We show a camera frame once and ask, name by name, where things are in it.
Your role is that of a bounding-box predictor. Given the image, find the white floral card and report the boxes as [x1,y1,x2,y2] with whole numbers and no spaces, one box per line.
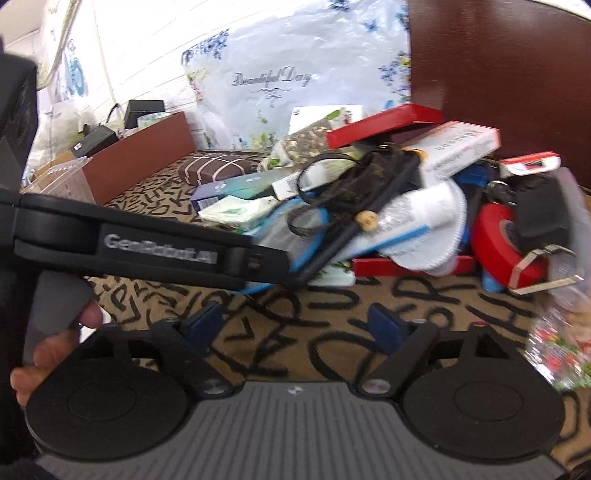
[288,105,365,136]

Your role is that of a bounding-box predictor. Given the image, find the red box base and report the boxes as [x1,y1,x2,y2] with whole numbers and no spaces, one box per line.
[351,254,477,278]

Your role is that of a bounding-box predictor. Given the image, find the blue-rimmed clear pouch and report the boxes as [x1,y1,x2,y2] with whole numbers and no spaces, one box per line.
[240,203,356,296]

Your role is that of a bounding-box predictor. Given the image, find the dark blue flat box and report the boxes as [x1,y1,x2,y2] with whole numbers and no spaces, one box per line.
[190,168,305,210]

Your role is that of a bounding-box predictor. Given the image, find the red tape roll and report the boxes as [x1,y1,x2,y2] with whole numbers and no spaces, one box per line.
[473,203,546,289]

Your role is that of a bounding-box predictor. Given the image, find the white round blue-edged pad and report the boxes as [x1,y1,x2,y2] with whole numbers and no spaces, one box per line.
[351,194,472,278]

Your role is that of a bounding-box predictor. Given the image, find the red white cigarette pack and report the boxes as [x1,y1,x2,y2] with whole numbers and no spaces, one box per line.
[499,150,563,178]

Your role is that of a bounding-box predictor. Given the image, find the clear bag of seeds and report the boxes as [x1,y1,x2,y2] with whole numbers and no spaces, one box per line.
[270,121,338,168]

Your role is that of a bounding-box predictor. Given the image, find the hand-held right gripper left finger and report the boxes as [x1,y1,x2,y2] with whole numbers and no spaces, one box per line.
[69,302,236,400]

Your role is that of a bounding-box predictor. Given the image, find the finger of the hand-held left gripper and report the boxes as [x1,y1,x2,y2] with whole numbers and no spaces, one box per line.
[242,244,326,289]

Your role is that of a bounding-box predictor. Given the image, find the black thin rod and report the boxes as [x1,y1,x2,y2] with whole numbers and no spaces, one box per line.
[300,154,419,287]

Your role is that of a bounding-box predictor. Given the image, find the brown wooden chair back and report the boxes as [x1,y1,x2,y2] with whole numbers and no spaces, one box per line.
[407,0,591,195]

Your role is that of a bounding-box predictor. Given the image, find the red flat box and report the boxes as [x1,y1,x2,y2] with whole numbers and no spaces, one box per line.
[326,104,445,149]

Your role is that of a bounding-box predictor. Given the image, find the black flat device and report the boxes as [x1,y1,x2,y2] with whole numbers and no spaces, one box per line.
[70,124,120,158]

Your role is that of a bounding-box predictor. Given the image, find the clear plastic container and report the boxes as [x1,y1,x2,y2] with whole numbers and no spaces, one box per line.
[19,156,97,204]

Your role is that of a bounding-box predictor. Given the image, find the black square box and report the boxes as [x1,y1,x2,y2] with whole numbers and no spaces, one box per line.
[124,99,167,129]

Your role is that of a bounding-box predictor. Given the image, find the clear candy bag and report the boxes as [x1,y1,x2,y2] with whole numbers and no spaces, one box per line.
[526,166,591,393]

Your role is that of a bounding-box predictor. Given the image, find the blue wall poster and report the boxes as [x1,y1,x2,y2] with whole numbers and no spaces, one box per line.
[50,37,94,103]

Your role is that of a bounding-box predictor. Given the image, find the floral clear plastic bag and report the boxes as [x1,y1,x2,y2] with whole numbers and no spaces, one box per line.
[181,0,413,151]

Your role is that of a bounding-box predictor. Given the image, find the white medicine box red stripe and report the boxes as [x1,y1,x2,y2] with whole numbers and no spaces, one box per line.
[418,121,502,185]

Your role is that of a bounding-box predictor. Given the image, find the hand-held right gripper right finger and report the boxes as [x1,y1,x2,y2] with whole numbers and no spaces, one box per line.
[360,302,522,400]

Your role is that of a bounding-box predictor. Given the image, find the black clip device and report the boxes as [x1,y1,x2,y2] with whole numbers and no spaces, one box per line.
[508,175,588,296]

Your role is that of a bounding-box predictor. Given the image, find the green white tissue packet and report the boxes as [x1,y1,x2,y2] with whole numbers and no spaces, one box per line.
[198,195,278,232]

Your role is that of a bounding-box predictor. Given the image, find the dark patterned pouch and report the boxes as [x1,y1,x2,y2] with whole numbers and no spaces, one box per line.
[295,143,426,232]

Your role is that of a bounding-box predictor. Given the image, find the person's left hand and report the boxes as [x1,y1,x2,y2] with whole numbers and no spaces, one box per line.
[10,298,105,408]

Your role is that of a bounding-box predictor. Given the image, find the brown pouch with white stripes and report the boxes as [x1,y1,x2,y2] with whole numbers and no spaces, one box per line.
[178,154,254,185]

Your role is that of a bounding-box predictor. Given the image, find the brown cardboard box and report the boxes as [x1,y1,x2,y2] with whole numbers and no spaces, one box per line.
[34,111,197,206]

